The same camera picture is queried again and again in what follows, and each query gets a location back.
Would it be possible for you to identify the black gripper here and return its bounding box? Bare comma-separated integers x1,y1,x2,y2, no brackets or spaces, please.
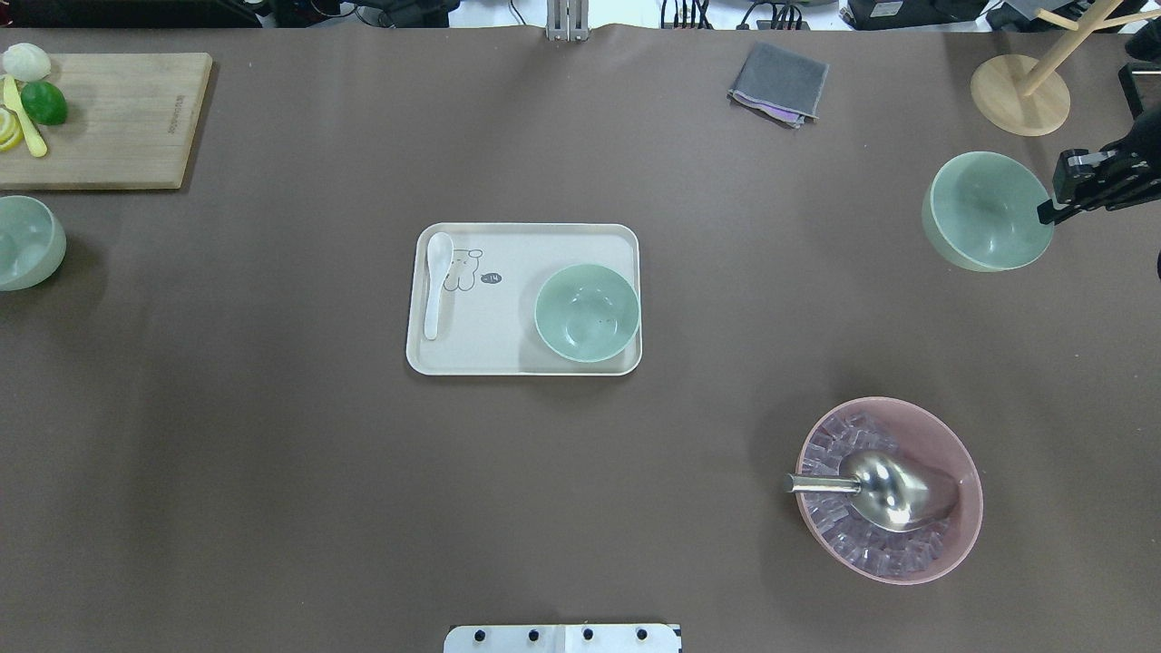
1037,107,1160,227

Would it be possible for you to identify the green bowl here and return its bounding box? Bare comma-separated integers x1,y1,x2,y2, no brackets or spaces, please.
1,195,67,292
921,151,1057,272
533,263,641,364

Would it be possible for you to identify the wooden mug tree stand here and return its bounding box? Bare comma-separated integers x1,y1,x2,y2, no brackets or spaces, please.
969,1,1160,137

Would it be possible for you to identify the grey folded cloth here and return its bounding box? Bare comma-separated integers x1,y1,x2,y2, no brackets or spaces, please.
728,43,830,129

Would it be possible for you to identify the metal ice scoop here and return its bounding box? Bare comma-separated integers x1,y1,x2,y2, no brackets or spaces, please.
783,450,959,533

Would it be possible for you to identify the pink bowl with ice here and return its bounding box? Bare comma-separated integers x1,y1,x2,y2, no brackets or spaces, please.
795,397,983,586

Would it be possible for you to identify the green bowl on tray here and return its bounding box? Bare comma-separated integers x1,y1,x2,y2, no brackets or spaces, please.
533,263,641,364

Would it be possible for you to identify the cream serving tray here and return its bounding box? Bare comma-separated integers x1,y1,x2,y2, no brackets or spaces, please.
405,222,643,376

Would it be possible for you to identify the white ceramic spoon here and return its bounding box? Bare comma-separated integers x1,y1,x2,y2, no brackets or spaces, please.
424,231,454,340

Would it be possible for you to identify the bamboo cutting board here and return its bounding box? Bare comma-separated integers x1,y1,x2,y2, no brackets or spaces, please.
1,53,214,191

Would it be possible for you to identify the green lime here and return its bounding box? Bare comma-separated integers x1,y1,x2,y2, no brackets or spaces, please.
20,80,68,125

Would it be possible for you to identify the white garlic bulb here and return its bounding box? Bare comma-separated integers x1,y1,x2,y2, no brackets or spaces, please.
3,43,53,82

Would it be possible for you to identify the lemon slice left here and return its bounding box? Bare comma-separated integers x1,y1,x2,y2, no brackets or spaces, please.
0,112,24,151

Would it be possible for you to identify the lemon slice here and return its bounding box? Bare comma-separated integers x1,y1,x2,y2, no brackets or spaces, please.
0,112,24,151
0,107,21,143

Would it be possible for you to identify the lemon slice right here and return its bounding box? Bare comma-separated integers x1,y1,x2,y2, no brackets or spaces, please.
0,107,21,143

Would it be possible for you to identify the yellow plastic knife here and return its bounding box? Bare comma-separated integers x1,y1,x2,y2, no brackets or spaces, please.
3,74,46,158

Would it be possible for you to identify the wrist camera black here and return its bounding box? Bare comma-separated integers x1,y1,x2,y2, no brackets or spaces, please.
1118,17,1160,117

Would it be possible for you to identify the aluminium frame post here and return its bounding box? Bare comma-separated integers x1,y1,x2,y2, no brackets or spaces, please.
546,0,590,42

